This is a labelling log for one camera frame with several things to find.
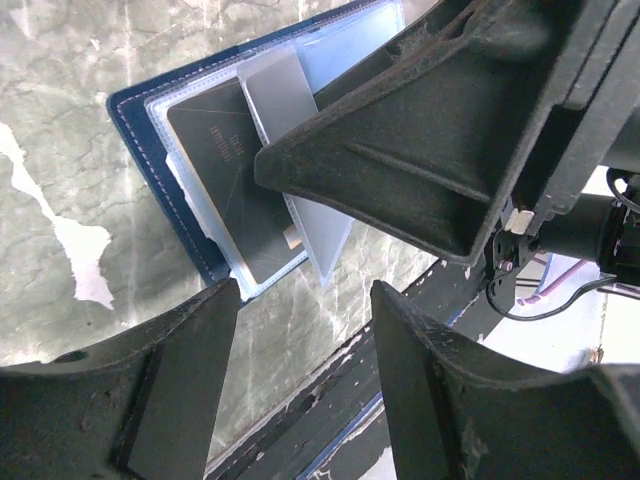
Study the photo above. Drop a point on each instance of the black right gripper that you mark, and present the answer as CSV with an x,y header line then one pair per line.
x,y
599,229

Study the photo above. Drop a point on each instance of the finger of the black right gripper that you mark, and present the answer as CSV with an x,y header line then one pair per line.
x,y
477,111

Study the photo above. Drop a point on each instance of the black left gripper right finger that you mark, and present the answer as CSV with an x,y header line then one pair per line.
x,y
458,410

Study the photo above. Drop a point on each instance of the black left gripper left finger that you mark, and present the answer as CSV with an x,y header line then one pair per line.
x,y
139,405

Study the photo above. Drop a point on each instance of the grey card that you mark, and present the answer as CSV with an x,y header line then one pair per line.
x,y
280,99

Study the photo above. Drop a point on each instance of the blue leather card holder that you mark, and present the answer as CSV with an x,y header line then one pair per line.
x,y
327,45

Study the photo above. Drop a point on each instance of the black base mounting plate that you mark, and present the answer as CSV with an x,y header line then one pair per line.
x,y
293,439

